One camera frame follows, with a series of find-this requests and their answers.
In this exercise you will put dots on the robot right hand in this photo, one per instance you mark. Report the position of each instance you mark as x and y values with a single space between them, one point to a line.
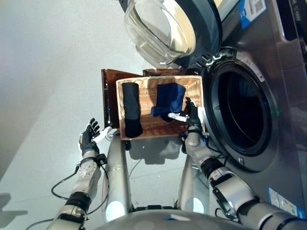
194 117

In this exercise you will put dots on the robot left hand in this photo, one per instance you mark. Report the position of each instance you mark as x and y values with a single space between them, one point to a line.
90 143

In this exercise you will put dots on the blue garment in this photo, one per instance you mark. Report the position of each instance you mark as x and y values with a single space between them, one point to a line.
170 98

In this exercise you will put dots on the robot left silver arm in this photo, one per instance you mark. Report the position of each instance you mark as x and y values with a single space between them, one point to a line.
86 177

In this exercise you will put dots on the robot right silver arm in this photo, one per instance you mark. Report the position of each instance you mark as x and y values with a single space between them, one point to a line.
230 189

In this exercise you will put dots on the grey front-load washing machine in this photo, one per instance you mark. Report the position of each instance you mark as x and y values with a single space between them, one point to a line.
287 107

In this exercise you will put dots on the robot left silver leg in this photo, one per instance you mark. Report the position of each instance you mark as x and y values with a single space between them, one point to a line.
118 179

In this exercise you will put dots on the robot silver leg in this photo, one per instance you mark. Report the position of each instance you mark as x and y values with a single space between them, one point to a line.
189 187
118 179

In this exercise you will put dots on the tan wicker laundry basket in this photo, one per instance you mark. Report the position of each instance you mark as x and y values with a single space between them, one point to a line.
148 105

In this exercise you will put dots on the glossy brown wooden stool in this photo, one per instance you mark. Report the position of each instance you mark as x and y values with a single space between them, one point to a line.
110 95

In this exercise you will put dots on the rolled black garment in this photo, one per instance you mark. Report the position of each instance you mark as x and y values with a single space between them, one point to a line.
131 110

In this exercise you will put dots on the robot right silver leg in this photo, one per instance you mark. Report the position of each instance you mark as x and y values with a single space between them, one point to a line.
189 187

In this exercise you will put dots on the round glass washer door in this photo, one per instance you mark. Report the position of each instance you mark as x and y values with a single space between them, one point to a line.
168 28

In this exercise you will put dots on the robot grey torso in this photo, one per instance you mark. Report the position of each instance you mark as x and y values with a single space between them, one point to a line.
168 221

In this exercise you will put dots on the blue white energy sticker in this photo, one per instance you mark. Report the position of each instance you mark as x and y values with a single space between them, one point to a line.
251 12

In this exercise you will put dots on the colourful rating label sticker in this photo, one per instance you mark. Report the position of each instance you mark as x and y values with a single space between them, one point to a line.
285 203

